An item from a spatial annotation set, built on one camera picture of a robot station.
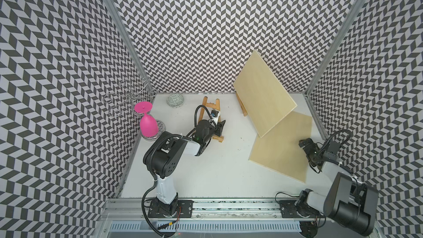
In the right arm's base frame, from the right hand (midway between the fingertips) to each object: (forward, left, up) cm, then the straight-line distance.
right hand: (301, 148), depth 90 cm
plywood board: (+1, +11, -3) cm, 12 cm away
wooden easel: (+15, +47, +19) cm, 53 cm away
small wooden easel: (+25, +30, +3) cm, 39 cm away
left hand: (+15, +43, +7) cm, 46 cm away
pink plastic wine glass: (+2, +78, +20) cm, 81 cm away
